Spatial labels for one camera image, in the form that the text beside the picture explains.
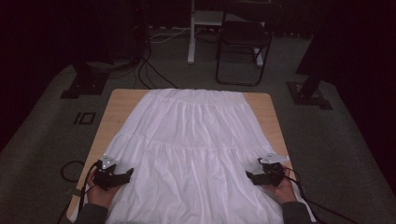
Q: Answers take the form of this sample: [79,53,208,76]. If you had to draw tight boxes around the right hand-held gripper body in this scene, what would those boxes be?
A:
[257,153,289,188]

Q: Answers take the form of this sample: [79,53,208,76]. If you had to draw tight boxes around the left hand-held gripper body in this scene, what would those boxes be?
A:
[92,154,125,191]

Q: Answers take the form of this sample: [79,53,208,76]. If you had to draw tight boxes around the white tiered skirt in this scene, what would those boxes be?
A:
[69,88,317,224]

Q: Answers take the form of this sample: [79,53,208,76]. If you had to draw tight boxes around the person's left hand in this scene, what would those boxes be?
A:
[86,169,118,209]

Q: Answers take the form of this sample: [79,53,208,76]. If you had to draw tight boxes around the person's right hand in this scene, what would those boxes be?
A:
[264,167,297,205]

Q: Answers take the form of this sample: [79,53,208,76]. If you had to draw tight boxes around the black stand with base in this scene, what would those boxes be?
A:
[286,0,333,110]
[60,46,110,100]

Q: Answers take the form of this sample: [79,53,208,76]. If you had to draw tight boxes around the black folding chair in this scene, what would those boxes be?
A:
[215,1,283,88]

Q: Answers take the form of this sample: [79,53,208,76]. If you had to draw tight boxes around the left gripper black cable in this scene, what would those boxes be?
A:
[78,161,101,216]

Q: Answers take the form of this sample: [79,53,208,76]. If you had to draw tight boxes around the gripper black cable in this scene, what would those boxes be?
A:
[283,166,359,224]
[78,161,101,216]

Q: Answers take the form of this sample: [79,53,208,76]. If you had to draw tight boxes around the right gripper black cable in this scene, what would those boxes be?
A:
[283,166,359,224]

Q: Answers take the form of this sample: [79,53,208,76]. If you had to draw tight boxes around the black floor cables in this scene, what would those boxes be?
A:
[134,46,181,91]

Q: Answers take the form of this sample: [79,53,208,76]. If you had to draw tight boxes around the white floor cable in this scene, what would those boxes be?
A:
[148,27,191,44]

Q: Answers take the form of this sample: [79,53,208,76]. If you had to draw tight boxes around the white desk frame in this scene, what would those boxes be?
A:
[187,0,265,68]

